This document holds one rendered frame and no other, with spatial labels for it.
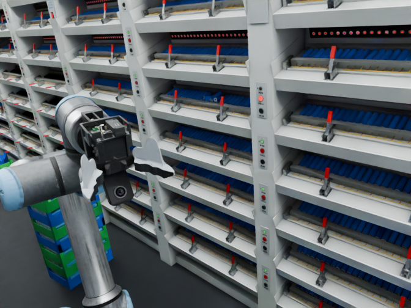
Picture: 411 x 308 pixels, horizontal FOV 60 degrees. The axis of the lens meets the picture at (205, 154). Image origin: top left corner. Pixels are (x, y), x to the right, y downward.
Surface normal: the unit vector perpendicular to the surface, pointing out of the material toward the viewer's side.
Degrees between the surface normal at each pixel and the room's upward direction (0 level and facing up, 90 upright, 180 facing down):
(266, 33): 90
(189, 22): 109
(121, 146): 94
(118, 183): 62
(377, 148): 19
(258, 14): 90
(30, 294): 0
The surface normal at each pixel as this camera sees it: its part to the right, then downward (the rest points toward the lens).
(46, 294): -0.09, -0.92
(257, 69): -0.69, 0.33
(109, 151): 0.52, 0.36
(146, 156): -0.52, 0.33
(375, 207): -0.30, -0.76
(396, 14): -0.62, 0.61
